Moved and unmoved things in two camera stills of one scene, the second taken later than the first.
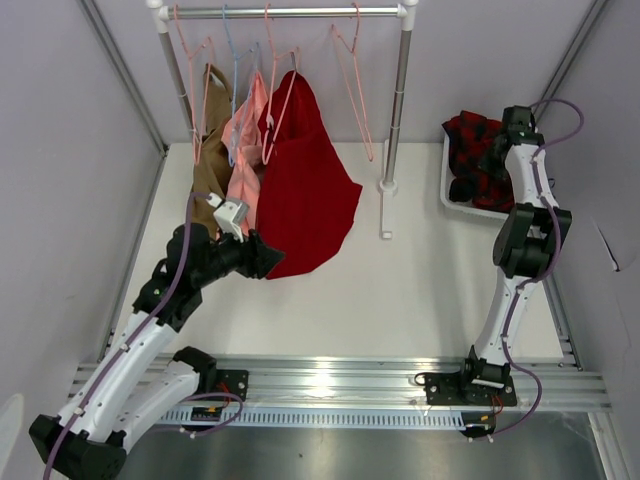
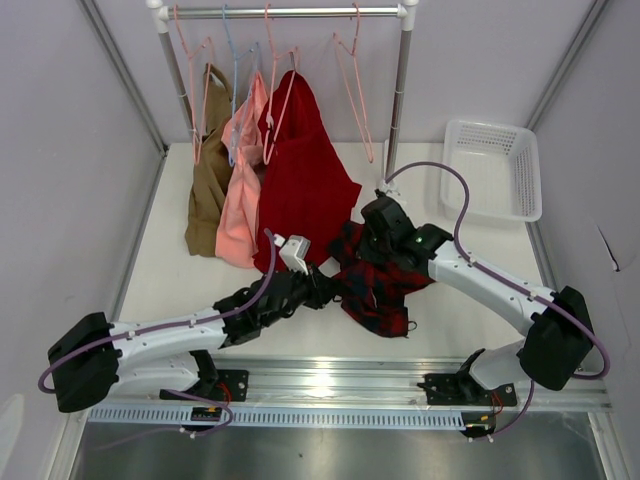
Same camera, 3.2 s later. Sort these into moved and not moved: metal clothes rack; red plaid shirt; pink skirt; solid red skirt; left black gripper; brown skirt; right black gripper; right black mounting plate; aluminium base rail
Moved: left black gripper; right black gripper; red plaid shirt
Not moved: pink skirt; aluminium base rail; solid red skirt; right black mounting plate; metal clothes rack; brown skirt
